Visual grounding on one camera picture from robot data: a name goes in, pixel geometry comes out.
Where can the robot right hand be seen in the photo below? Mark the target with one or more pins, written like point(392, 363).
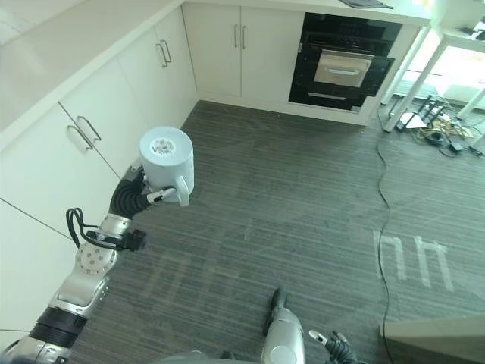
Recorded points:
point(339, 349)

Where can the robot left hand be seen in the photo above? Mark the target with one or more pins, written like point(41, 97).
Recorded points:
point(125, 197)

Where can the pale blue ceramic mug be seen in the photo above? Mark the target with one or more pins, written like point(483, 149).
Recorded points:
point(166, 163)

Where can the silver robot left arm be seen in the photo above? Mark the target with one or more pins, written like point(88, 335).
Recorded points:
point(87, 265)

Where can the silver robot leg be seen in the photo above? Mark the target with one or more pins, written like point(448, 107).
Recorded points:
point(284, 333)

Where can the white cabinet door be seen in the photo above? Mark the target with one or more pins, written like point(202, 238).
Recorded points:
point(41, 174)
point(271, 53)
point(22, 265)
point(212, 49)
point(176, 76)
point(113, 98)

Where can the white kitchen countertop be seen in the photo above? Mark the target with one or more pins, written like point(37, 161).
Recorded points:
point(76, 34)

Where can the black power adapter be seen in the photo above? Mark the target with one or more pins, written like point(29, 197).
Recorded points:
point(455, 147)

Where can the black built-in kitchen appliance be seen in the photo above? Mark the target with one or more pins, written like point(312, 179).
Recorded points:
point(341, 64)

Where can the white table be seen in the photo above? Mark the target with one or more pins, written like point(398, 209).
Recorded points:
point(417, 76)

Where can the dark flat item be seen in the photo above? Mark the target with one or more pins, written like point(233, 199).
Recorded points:
point(365, 3)

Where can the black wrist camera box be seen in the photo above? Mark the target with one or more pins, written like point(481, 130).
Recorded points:
point(137, 240)

